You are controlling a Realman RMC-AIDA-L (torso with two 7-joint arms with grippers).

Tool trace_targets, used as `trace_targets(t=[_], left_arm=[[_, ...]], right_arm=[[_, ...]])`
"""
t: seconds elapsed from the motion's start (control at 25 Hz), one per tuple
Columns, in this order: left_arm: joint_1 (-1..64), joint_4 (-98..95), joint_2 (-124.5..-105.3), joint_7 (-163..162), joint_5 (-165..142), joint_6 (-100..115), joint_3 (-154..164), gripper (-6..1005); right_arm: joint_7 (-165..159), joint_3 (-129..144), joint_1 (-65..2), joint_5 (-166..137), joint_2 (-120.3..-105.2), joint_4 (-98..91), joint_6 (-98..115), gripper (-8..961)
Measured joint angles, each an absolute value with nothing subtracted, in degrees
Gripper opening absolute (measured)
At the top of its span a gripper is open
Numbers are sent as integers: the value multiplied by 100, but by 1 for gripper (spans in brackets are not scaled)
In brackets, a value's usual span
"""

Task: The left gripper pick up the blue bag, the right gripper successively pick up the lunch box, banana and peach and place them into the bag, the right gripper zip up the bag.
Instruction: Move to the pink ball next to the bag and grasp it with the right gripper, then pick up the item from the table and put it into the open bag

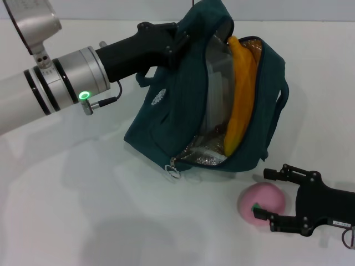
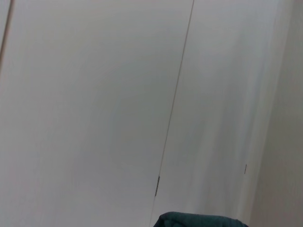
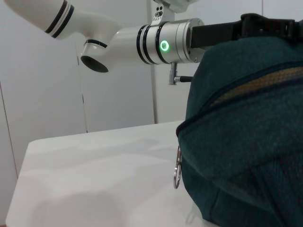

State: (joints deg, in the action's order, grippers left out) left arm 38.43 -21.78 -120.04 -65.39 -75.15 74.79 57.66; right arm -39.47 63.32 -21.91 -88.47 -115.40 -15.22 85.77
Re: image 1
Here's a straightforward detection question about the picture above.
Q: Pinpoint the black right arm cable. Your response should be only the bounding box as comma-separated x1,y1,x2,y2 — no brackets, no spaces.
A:
341,226,355,249

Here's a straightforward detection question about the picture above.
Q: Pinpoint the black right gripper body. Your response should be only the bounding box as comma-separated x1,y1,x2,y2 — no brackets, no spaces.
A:
295,177,355,238

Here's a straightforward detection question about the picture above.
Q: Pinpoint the metal zipper pull ring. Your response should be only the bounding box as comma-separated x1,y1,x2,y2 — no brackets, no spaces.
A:
164,163,181,182

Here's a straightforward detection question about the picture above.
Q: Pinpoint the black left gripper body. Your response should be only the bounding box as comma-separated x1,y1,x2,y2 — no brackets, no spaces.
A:
94,22,179,83

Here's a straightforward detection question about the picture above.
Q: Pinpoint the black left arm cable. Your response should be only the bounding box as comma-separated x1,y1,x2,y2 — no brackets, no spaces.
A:
91,80,123,108

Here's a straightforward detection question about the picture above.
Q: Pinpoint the yellow toy banana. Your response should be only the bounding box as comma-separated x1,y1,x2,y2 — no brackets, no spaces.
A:
224,35,258,156

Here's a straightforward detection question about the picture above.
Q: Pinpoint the pink toy peach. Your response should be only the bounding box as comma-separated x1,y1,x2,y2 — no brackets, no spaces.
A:
237,182,288,227

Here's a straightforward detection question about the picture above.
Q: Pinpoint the clear blue-rimmed plastic container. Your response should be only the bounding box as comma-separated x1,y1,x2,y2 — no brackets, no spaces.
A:
205,41,236,134

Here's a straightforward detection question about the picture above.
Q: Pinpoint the dark teal insulated bag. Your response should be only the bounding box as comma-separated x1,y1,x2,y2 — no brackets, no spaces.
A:
124,0,290,174

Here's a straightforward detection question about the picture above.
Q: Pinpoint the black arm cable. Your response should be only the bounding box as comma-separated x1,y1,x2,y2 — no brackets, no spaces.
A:
91,80,123,108
341,226,355,249

